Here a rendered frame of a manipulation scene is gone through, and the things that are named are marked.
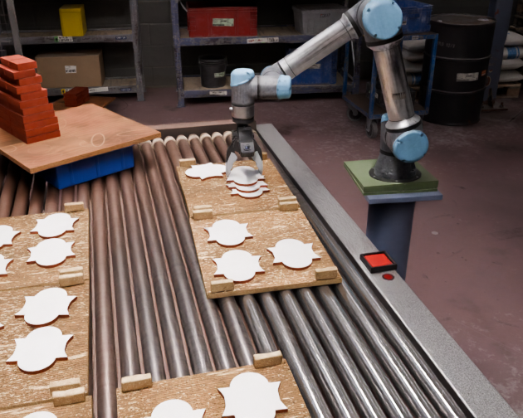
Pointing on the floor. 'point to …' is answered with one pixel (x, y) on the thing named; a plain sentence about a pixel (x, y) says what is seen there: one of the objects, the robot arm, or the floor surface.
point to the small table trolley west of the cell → (364, 105)
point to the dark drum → (457, 68)
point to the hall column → (503, 8)
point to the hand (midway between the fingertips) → (244, 175)
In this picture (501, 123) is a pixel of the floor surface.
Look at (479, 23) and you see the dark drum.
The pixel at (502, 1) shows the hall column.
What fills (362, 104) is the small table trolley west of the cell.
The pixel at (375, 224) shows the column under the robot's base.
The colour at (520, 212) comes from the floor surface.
